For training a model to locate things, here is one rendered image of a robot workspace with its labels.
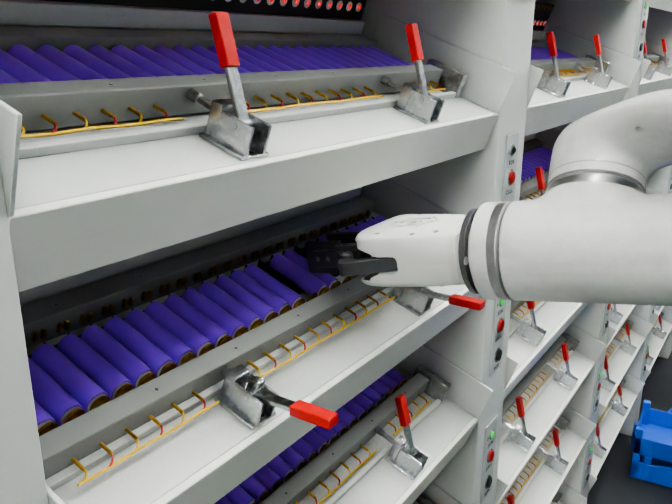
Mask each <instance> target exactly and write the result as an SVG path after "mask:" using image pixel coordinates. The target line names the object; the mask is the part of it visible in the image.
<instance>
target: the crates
mask: <svg viewBox="0 0 672 504"><path fill-rule="evenodd" d="M650 405H651V401H649V400H644V402H643V409H642V412H641V416H640V420H639V422H634V425H633V431H632V438H631V446H632V450H633V456H632V463H631V470H630V477H633V478H637V479H641V480H644V481H648V482H652V483H655V484H659V485H663V486H666V487H670V488H672V408H671V409H670V410H669V411H667V412H666V411H661V410H657V409H653V408H650Z"/></svg>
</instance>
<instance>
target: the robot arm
mask: <svg viewBox="0 0 672 504"><path fill-rule="evenodd" d="M670 165H672V89H667V90H660V91H655V92H651V93H647V94H643V95H640V96H636V97H633V98H630V99H627V100H624V101H622V102H619V103H616V104H613V105H611V106H608V107H605V108H603V109H600V110H598V111H595V112H593V113H591V114H588V115H586V116H584V117H582V118H580V119H578V120H576V121H575V122H573V123H572V124H570V125H569V126H567V127H566V128H565V129H564V130H563V131H562V132H561V134H560V135H559V137H558V138H557V140H556V142H555V145H554V148H553V151H552V155H551V161H550V168H549V176H548V182H547V190H546V192H545V194H544V195H542V196H541V197H539V198H537V199H534V200H525V201H507V202H487V203H484V204H482V205H481V206H480V207H479V208H473V209H471V210H470V211H469V212H468V213H467V215H461V214H404V215H398V216H395V217H393V218H390V219H388V220H385V221H383V222H380V223H378V224H376V225H373V226H371V227H369V228H367V229H364V230H362V231H346V232H330V233H328V235H327V240H319V241H308V242H306V243H305V248H306V255H307V261H308V267H309V271H310V272H311V273H333V274H340V276H342V277H345V276H353V275H361V274H367V275H365V276H363V277H362V278H361V281H362V282H363V283H365V284H366V285H370V286H382V287H429V286H441V287H442V286H452V285H466V287H467V289H468V290H469V291H470V292H471V293H473V294H480V295H481V296H482V297H483V298H484V299H488V300H518V301H545V302H572V303H599V304H626V305H653V306H672V193H667V194H646V184H647V180H648V178H649V177H650V175H651V174H652V173H654V172H655V171H657V170H658V169H661V168H663V167H666V166H670Z"/></svg>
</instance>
